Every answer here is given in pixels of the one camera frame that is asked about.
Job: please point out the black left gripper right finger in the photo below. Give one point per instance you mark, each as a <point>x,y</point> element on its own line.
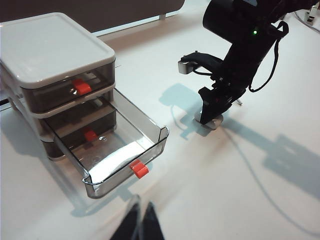
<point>152,227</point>

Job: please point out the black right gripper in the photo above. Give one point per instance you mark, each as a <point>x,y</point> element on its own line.
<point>230,85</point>

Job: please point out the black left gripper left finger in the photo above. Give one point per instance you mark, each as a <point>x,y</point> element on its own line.
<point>126,227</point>

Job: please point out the white earphone charging case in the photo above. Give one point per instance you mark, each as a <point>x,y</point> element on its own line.
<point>215,123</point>

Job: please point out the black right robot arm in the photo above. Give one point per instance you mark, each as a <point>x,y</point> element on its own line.
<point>232,17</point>

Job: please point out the small three-drawer storage cabinet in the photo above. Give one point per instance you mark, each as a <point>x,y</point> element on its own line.
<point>50,45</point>

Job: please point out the brown desk partition panel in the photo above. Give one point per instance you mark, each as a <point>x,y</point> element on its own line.
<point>100,10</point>

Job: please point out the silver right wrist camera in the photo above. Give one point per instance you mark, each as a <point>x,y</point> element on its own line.
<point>186,66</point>

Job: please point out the white partition support bracket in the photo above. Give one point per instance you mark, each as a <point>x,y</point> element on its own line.
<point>162,17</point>

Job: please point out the white background bracket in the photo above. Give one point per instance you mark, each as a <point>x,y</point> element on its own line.
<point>311,17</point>

